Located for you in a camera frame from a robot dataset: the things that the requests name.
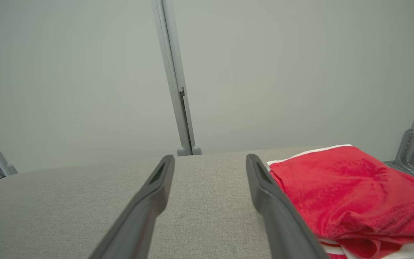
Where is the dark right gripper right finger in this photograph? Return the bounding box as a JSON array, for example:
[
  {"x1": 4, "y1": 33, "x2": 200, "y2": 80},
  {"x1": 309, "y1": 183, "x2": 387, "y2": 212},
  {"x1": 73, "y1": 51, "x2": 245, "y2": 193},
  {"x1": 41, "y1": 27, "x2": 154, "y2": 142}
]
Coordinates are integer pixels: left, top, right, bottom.
[{"x1": 245, "y1": 154, "x2": 332, "y2": 259}]

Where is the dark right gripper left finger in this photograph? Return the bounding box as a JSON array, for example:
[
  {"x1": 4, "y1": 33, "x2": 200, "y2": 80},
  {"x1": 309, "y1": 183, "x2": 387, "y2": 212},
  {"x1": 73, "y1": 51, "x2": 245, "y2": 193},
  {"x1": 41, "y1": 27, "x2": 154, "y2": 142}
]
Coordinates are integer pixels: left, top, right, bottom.
[{"x1": 88, "y1": 155, "x2": 176, "y2": 259}]

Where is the red basketball jersey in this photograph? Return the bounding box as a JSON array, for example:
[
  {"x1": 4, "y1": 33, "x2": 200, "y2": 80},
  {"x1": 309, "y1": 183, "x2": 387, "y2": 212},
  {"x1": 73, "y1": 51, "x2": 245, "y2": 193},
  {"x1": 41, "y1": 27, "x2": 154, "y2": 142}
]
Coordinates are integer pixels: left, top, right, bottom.
[{"x1": 266, "y1": 144, "x2": 414, "y2": 259}]

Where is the grey partition post with feet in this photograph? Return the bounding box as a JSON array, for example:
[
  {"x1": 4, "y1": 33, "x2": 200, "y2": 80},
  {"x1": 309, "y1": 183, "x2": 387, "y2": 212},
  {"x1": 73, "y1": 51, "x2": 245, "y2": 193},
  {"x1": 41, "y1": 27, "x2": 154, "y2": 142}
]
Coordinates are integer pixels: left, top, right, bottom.
[{"x1": 152, "y1": 0, "x2": 202, "y2": 156}]

